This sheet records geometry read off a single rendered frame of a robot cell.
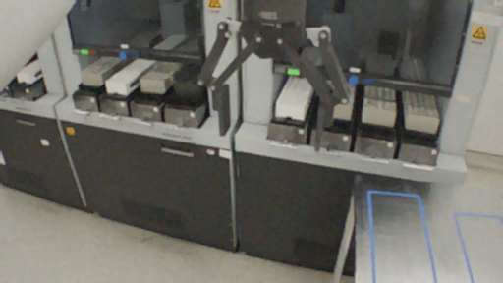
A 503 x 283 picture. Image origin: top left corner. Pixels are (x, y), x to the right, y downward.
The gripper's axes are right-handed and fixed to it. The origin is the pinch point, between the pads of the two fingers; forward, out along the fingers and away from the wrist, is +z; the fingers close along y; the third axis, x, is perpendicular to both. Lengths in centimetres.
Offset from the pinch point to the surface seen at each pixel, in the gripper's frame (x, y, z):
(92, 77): 73, -95, 34
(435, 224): 28, 37, 38
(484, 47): 75, 51, 6
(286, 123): 66, -10, 39
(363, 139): 66, 16, 40
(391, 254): 15.8, 25.2, 38.1
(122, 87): 69, -77, 35
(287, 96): 76, -12, 34
